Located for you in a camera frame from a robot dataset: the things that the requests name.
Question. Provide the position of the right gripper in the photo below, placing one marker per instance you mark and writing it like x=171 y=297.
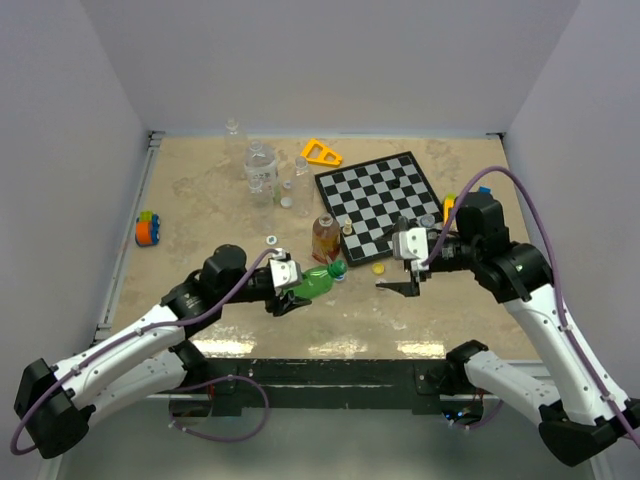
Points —
x=412 y=286

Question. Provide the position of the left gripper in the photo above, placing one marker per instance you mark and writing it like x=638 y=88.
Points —
x=278 y=305

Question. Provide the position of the yellow bottle cap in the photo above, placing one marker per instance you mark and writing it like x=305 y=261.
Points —
x=378 y=268

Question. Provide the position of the green plastic bottle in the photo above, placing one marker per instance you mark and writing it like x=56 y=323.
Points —
x=316 y=282

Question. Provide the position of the green bottle cap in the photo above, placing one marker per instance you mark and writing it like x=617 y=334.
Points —
x=337 y=269

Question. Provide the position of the brown tea bottle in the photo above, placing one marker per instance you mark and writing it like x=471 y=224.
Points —
x=326 y=235

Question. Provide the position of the blue label clear bottle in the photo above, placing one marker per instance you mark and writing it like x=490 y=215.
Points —
x=427 y=221

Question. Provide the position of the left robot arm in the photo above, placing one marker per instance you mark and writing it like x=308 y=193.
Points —
x=57 y=404

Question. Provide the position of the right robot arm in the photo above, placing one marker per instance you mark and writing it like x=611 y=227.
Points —
x=582 y=411

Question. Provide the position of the small clear bottle front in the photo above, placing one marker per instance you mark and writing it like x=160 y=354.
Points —
x=262 y=206

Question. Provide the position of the clear bottle near board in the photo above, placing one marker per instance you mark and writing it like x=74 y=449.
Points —
x=302 y=187

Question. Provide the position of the labelled clear water bottle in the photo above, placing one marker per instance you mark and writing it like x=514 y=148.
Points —
x=261 y=163

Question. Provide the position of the clear bottle back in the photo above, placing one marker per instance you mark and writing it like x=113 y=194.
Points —
x=236 y=143

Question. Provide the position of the cream chess piece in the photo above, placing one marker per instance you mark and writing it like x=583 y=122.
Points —
x=347 y=227

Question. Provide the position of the black white chessboard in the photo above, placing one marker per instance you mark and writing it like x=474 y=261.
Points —
x=364 y=193

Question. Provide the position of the coloured toy blocks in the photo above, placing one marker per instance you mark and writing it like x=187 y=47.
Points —
x=449 y=202

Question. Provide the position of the orange blue toy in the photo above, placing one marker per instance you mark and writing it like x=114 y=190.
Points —
x=147 y=229

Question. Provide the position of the yellow triangular toy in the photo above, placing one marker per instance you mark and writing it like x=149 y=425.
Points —
x=317 y=153

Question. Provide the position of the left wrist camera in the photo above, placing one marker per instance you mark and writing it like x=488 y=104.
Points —
x=286 y=273

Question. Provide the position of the black base frame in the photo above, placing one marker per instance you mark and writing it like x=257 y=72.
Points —
x=421 y=386

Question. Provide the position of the aluminium rail frame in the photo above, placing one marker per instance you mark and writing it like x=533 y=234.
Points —
x=105 y=320

